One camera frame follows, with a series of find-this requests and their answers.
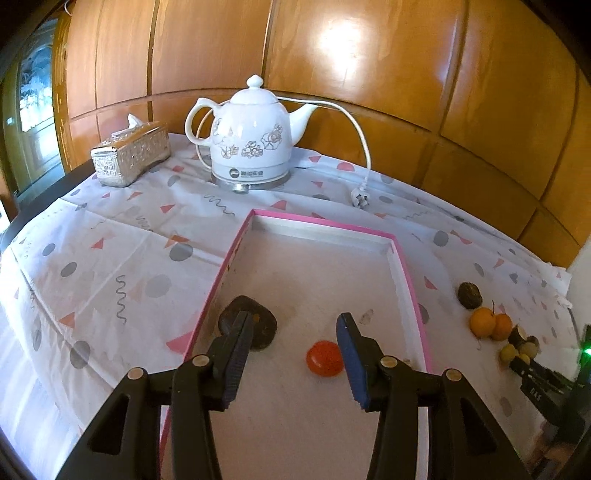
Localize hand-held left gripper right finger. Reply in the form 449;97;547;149
336;312;527;480

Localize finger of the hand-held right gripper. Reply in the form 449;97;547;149
520;376;573;418
509;357;566;381

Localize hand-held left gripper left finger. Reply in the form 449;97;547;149
65;310;256;480

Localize dark brown fruit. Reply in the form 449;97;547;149
218;295;279;352

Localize pink-rimmed white tray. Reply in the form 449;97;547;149
159;209;435;480

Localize red-orange round fruit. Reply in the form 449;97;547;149
307;340;345;378

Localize small orange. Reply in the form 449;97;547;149
469;308;497;340
490;314;514;341

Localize dark wrinkled round fruit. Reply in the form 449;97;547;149
458;282;483;309

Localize white patterned tablecloth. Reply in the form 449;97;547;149
0;131;575;467

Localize silver kettle base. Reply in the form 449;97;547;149
211;167;293;193

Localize white floral ceramic kettle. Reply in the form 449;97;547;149
185;75;320;184

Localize silver embossed tissue box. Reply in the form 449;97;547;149
90;121;171;188

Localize white tissue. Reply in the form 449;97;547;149
112;113;144;139

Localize etched glass door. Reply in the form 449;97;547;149
0;18;65;195

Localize white power cord with plug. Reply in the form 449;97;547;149
194;95;373;209

